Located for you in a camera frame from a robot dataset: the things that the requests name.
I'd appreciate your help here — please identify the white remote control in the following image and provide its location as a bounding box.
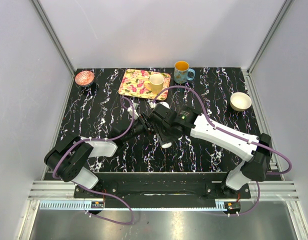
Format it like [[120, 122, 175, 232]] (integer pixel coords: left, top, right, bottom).
[[156, 133, 172, 149]]

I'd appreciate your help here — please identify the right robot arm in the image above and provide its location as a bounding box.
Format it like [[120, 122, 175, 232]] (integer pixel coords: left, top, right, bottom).
[[149, 102, 272, 198]]

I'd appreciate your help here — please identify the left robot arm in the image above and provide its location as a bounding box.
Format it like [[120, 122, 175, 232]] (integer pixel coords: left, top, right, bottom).
[[44, 113, 155, 198]]

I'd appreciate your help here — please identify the floral serving tray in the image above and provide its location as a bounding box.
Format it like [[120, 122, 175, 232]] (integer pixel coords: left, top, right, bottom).
[[118, 68, 171, 100]]

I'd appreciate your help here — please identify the yellow mug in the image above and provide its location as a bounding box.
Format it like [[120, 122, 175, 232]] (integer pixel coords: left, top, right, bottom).
[[143, 73, 164, 94]]

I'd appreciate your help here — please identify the blue patterned mug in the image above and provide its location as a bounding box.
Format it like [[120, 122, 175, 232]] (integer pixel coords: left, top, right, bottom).
[[173, 60, 196, 84]]

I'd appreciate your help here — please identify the pink patterned bowl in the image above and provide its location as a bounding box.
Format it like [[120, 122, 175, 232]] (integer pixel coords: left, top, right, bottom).
[[74, 70, 95, 86]]

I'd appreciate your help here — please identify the cream bowl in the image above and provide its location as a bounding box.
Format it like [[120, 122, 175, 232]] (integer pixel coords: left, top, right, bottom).
[[230, 92, 252, 112]]

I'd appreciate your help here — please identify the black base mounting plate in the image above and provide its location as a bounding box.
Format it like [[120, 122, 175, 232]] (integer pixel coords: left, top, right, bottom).
[[73, 171, 252, 208]]

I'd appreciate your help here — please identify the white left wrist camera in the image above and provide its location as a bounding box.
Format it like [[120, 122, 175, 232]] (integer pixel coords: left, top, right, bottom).
[[127, 103, 139, 120]]

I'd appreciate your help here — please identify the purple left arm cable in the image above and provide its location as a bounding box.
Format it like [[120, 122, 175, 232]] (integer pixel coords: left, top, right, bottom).
[[51, 96, 135, 226]]

